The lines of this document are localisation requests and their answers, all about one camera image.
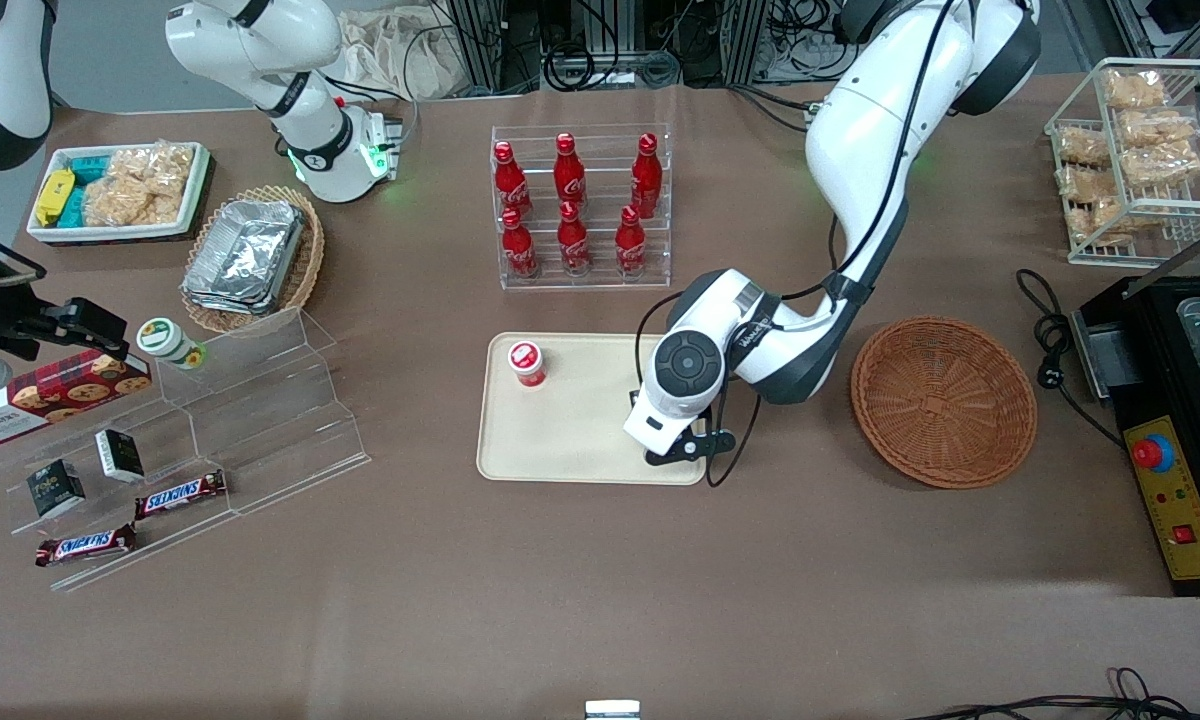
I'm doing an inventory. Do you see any green white yoghurt cup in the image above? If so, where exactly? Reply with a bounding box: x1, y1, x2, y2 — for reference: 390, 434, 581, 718
137, 318, 206, 371

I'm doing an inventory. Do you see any Snickers chocolate bar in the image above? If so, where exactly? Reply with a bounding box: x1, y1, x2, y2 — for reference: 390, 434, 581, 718
35, 523, 138, 568
135, 470, 228, 519

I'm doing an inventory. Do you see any grey metal bar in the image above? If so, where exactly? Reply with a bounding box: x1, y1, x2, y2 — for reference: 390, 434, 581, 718
1120, 213, 1200, 301

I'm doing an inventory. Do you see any aluminium foil container stack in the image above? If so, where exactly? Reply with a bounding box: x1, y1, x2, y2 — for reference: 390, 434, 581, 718
182, 200, 306, 316

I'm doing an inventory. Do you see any black power cable with plug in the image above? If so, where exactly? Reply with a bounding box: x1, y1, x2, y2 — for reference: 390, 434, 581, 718
1017, 268, 1126, 446

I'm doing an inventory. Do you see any small black white box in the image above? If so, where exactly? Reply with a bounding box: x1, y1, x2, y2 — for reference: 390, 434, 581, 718
27, 460, 86, 519
95, 430, 146, 483

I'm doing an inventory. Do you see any white rectangular snack bin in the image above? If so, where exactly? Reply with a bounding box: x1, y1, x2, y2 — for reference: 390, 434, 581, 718
27, 142, 211, 244

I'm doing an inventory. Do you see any oval light wicker basket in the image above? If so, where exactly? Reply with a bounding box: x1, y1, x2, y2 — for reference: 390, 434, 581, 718
182, 185, 326, 334

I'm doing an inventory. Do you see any red lid small cup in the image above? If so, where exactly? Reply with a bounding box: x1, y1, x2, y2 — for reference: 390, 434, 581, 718
507, 341, 548, 389

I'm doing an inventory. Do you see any black appliance with yellow panel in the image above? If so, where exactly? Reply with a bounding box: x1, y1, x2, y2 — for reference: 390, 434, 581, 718
1070, 270, 1200, 596

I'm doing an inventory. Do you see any puffed rice snack bag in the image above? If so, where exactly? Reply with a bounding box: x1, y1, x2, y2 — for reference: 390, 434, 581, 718
1118, 108, 1200, 149
1102, 68, 1168, 109
1120, 143, 1200, 188
110, 140, 196, 188
1055, 127, 1111, 166
1065, 198, 1133, 246
85, 175, 188, 228
1057, 165, 1113, 204

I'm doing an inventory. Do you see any beige cloth bag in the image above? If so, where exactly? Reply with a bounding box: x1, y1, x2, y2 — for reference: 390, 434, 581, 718
340, 8, 461, 101

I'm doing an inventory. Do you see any red Coca-Cola bottle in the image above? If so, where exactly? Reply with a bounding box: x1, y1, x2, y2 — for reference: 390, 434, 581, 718
632, 133, 663, 217
501, 207, 539, 279
493, 140, 532, 217
555, 133, 588, 206
615, 205, 648, 276
557, 200, 591, 276

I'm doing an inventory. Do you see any cream plastic tray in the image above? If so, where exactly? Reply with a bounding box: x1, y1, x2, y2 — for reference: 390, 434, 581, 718
476, 333, 711, 486

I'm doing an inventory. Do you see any yellow snack pack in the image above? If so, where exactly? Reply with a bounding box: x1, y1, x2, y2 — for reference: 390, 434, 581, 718
37, 168, 77, 226

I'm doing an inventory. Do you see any clear acrylic stepped shelf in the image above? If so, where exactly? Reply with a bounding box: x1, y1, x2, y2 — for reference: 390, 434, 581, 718
0, 305, 371, 591

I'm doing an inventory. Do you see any clear acrylic bottle rack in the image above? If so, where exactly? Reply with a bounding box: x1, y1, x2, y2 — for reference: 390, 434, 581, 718
490, 125, 673, 291

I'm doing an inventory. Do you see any round brown wicker basket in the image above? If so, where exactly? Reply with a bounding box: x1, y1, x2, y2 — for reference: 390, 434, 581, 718
850, 316, 1039, 491

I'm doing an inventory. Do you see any black floor cable bundle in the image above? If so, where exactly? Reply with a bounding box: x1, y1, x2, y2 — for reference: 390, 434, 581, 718
905, 667, 1200, 720

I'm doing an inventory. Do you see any aluminium frame with cables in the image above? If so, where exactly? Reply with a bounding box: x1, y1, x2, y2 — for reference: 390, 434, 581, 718
440, 0, 771, 91

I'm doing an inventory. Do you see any red Walkers cookie box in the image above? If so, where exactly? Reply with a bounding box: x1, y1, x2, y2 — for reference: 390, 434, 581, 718
0, 350, 151, 446

